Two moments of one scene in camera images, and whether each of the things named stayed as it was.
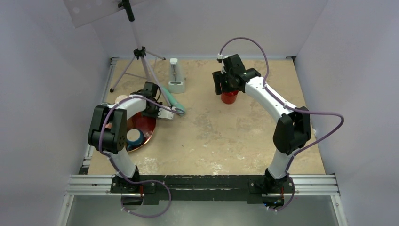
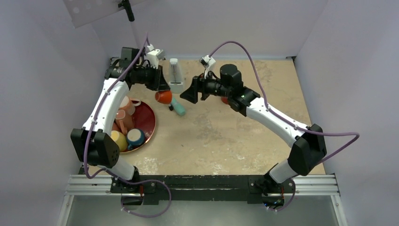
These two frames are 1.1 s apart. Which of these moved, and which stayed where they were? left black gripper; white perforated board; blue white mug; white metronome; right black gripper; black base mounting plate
Moved: left black gripper; right black gripper
Stayed: black base mounting plate; blue white mug; white perforated board; white metronome
